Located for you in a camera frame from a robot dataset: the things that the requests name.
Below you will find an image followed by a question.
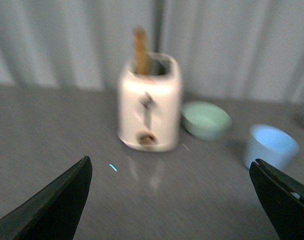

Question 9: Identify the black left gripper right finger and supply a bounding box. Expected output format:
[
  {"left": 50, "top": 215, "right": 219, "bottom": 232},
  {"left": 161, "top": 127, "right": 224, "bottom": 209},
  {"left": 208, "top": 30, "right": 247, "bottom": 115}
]
[{"left": 249, "top": 158, "right": 304, "bottom": 240}]

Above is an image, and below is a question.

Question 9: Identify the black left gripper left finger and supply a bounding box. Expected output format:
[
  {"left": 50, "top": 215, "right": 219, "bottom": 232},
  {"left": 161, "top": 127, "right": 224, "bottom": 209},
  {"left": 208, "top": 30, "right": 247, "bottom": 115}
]
[{"left": 0, "top": 156, "right": 92, "bottom": 240}]

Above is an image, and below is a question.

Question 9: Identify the blue cup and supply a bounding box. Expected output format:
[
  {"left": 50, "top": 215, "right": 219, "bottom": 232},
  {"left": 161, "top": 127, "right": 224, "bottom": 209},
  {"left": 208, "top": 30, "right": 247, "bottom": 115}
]
[{"left": 243, "top": 124, "right": 300, "bottom": 171}]

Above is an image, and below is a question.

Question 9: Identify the green bowl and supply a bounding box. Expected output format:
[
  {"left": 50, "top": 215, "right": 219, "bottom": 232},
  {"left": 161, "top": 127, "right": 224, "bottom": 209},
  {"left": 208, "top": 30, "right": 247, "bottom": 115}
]
[{"left": 182, "top": 101, "right": 232, "bottom": 141}]

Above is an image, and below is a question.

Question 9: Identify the white toaster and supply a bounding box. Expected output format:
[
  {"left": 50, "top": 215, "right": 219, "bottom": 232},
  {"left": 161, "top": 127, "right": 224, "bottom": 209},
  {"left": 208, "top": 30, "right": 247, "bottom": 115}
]
[{"left": 117, "top": 52, "right": 183, "bottom": 153}]

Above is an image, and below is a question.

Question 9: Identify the toast bread slice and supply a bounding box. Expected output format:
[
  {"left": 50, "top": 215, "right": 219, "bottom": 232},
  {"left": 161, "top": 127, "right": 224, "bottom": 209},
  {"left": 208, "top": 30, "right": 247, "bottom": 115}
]
[{"left": 133, "top": 26, "right": 150, "bottom": 75}]

